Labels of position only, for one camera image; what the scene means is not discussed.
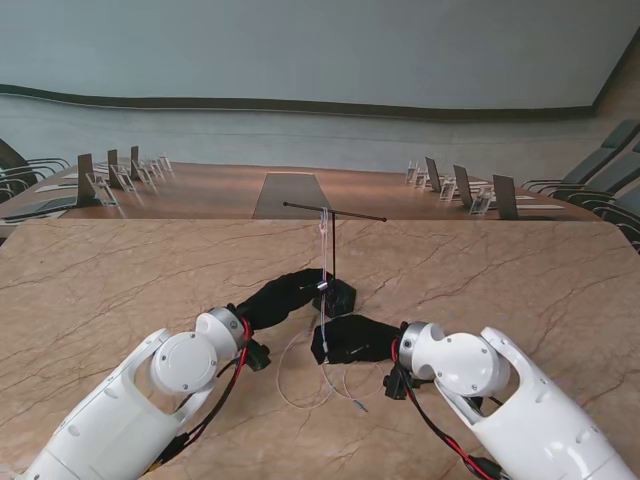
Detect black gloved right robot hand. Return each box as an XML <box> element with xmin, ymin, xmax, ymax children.
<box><xmin>309</xmin><ymin>314</ymin><xmax>404</xmax><ymax>366</ymax></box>

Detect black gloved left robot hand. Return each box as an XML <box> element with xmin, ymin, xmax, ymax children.
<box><xmin>234</xmin><ymin>268</ymin><xmax>331</xmax><ymax>331</ymax></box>

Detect white wired earphone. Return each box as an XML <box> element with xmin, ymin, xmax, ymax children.
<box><xmin>277</xmin><ymin>206</ymin><xmax>391</xmax><ymax>414</ymax></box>

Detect black T-shaped earphone rack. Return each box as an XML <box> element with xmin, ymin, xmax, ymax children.
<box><xmin>282</xmin><ymin>201</ymin><xmax>389</xmax><ymax>319</ymax></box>

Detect printed conference room backdrop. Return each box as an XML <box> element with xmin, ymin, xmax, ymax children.
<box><xmin>0</xmin><ymin>0</ymin><xmax>640</xmax><ymax>251</ymax></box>

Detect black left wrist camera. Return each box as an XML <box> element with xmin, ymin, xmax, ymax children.
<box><xmin>244</xmin><ymin>337</ymin><xmax>272</xmax><ymax>372</ymax></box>

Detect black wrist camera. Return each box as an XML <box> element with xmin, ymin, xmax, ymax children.
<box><xmin>383</xmin><ymin>367</ymin><xmax>415</xmax><ymax>402</ymax></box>
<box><xmin>244</xmin><ymin>337</ymin><xmax>272</xmax><ymax>372</ymax></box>

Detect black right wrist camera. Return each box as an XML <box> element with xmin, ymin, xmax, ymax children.
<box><xmin>383</xmin><ymin>367</ymin><xmax>415</xmax><ymax>402</ymax></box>

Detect red black left arm cables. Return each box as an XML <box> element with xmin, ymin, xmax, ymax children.
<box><xmin>144</xmin><ymin>319</ymin><xmax>254</xmax><ymax>480</ymax></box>

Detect red black arm cables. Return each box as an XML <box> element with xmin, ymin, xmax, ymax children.
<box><xmin>144</xmin><ymin>319</ymin><xmax>254</xmax><ymax>480</ymax></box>
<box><xmin>393</xmin><ymin>343</ymin><xmax>511</xmax><ymax>480</ymax></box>

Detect red black right arm cables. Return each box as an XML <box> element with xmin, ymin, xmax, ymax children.
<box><xmin>393</xmin><ymin>343</ymin><xmax>511</xmax><ymax>480</ymax></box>

